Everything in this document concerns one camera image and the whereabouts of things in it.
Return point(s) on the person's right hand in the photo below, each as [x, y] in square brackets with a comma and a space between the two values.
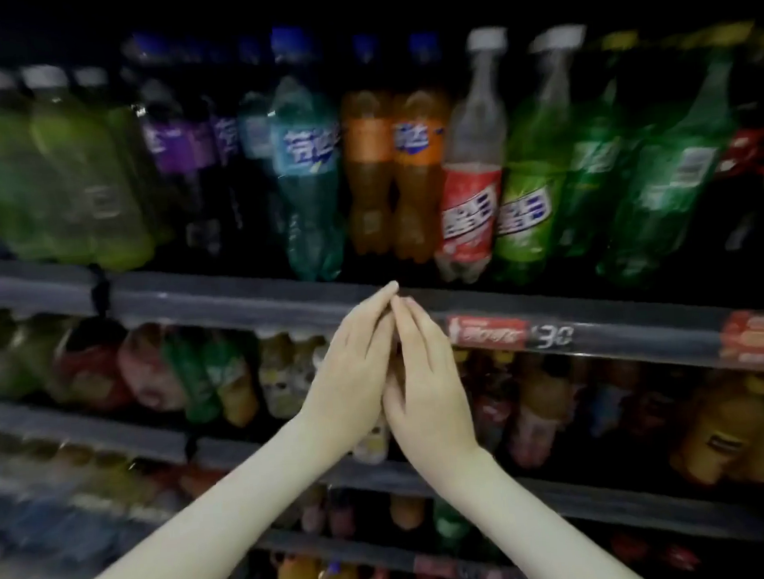
[432, 400]

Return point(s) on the person's left hand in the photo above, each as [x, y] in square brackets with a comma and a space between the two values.
[350, 386]

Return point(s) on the dark grey store shelving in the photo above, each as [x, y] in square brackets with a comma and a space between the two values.
[226, 291]

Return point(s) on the clear red label soda bottle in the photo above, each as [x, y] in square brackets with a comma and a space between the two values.
[471, 215]

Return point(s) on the person's right forearm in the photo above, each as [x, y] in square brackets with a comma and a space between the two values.
[543, 536]

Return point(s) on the person's left forearm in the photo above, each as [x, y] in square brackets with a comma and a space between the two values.
[191, 547]

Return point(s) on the red price tag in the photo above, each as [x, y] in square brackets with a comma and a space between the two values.
[487, 332]

